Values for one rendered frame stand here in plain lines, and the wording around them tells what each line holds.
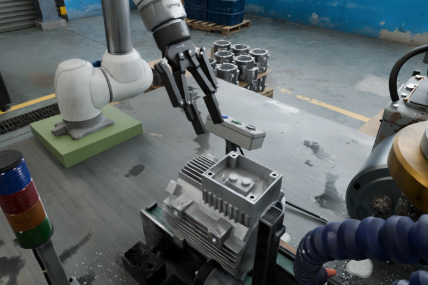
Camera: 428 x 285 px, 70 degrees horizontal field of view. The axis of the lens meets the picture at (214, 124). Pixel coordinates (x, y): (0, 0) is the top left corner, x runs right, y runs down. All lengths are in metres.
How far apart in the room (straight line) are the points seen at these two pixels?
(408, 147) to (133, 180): 0.91
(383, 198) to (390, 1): 5.52
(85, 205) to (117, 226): 0.15
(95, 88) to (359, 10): 5.50
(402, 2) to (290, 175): 5.16
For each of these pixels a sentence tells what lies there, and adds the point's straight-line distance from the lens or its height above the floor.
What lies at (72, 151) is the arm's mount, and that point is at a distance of 1.24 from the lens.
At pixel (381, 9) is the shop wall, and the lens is 6.18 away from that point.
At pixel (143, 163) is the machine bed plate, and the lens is 1.20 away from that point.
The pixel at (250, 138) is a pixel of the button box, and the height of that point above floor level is 1.06.
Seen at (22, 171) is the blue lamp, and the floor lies 1.19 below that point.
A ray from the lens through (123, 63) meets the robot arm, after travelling 1.29.
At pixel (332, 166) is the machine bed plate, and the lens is 1.23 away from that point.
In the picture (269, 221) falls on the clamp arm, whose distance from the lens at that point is 0.38.
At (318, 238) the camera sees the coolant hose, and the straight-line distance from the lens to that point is 0.22.
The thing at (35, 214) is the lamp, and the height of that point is 1.10.
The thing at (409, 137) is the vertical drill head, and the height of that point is 1.33.
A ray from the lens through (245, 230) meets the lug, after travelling 0.57.
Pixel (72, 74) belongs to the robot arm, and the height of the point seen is 1.10.
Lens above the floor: 1.53
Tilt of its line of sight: 32 degrees down
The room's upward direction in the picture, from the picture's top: straight up
